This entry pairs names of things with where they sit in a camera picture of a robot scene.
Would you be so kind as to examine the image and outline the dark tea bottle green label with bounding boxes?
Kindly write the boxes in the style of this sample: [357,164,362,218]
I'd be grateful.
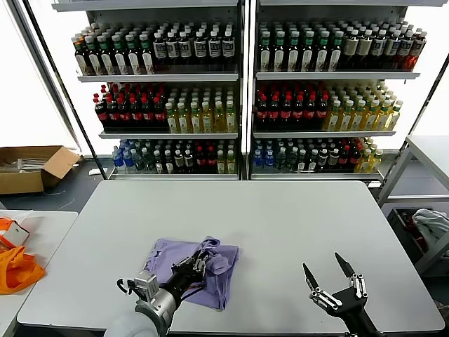
[125,32,142,75]
[111,33,128,76]
[274,30,288,73]
[302,30,316,73]
[259,30,273,73]
[85,34,103,76]
[329,30,344,73]
[316,30,330,73]
[288,30,302,73]
[97,34,115,76]
[139,32,155,75]

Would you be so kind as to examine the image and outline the amber tea bottle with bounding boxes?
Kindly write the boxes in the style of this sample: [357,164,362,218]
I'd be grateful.
[72,34,89,77]

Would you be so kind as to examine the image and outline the yellow tea bottle white cap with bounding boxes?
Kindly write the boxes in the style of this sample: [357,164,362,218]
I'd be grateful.
[201,100,215,133]
[213,100,227,133]
[351,100,368,131]
[177,101,191,134]
[387,99,404,131]
[189,101,203,133]
[166,102,179,134]
[364,100,381,131]
[377,100,394,131]
[224,100,238,133]
[326,100,343,131]
[339,100,355,131]

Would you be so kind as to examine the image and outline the orange and white carton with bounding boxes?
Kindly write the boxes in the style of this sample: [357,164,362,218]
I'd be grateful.
[0,216,31,251]

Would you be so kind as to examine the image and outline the white side table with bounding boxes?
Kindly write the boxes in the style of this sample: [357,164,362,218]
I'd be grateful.
[0,209,80,337]

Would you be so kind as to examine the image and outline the clear plastic packets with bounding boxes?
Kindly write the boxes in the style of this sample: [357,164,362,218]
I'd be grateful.
[0,157,48,173]

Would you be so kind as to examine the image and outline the light grey crumpled garment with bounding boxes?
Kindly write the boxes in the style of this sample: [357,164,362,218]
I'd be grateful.
[412,209,449,254]

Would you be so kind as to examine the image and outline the red drink bottle white label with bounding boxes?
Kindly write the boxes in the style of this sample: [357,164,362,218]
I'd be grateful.
[408,32,428,72]

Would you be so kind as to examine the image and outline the grey metal shelving unit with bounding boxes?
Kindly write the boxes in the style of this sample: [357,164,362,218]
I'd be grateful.
[249,0,422,180]
[51,0,247,180]

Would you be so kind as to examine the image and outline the white slanted frame post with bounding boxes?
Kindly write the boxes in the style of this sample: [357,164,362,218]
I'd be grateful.
[5,0,84,154]

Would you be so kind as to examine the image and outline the dark drink bottle white label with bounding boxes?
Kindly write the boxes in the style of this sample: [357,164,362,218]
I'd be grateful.
[371,29,388,70]
[153,31,168,66]
[384,29,401,70]
[194,30,208,66]
[221,30,236,66]
[166,30,180,66]
[178,30,192,66]
[397,30,415,70]
[208,30,222,66]

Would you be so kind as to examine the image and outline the black slanted pole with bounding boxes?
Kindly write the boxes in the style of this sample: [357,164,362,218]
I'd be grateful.
[380,55,449,183]
[25,0,108,178]

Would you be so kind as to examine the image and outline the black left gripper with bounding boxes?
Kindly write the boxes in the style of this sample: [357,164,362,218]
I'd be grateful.
[158,247,212,301]

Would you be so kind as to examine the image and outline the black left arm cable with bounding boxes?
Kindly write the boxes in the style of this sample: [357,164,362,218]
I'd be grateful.
[177,280,206,303]

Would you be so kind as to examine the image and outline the dark storage crate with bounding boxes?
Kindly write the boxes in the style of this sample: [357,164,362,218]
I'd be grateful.
[391,206,432,264]

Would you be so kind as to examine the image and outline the open cardboard box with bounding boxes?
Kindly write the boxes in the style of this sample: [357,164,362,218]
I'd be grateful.
[0,145,83,195]

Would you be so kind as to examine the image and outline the dark bottle beige label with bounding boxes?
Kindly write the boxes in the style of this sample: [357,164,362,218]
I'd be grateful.
[357,29,374,70]
[342,29,360,70]

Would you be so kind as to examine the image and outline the orange cloth bag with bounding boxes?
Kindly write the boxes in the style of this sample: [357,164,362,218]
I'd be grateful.
[0,245,46,295]

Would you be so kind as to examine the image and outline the purple t-shirt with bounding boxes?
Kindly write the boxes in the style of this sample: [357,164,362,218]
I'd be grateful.
[144,235,241,312]

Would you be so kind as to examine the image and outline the grey metal frame table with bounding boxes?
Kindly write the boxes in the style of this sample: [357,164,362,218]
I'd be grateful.
[377,135,449,278]

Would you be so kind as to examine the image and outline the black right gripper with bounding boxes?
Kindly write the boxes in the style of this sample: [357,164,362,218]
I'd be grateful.
[302,251,384,337]

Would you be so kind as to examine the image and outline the red packaged item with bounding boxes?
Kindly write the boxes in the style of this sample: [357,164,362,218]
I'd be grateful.
[403,211,427,252]

